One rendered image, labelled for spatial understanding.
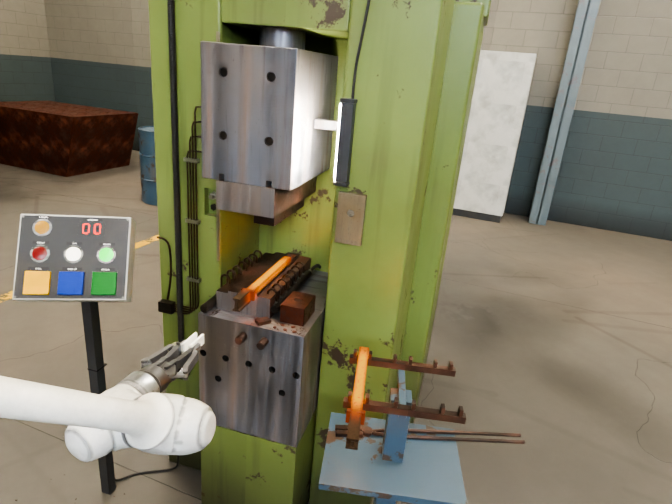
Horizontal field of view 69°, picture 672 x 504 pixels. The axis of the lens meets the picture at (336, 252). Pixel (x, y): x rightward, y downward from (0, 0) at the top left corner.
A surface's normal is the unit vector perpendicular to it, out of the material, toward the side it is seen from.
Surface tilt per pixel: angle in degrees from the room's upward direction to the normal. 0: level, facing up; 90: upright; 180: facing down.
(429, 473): 0
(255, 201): 90
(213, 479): 90
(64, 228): 60
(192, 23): 90
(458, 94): 90
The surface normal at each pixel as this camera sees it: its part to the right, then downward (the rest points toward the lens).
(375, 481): 0.08, -0.93
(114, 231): 0.18, -0.16
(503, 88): -0.37, 0.29
